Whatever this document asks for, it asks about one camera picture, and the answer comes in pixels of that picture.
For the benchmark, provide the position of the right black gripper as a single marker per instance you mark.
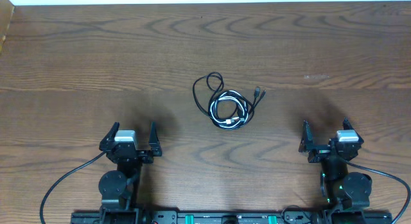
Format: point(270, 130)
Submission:
point(307, 145)

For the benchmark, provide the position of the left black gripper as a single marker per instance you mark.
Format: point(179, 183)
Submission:
point(148, 158)

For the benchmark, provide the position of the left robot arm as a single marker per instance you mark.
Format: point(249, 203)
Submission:
point(119, 187)

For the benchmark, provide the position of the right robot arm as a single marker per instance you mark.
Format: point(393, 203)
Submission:
point(347, 192)

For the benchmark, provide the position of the wooden board at left edge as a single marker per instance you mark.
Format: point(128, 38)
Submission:
point(6, 14)

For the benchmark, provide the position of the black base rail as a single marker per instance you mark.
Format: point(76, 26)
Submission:
point(205, 217)

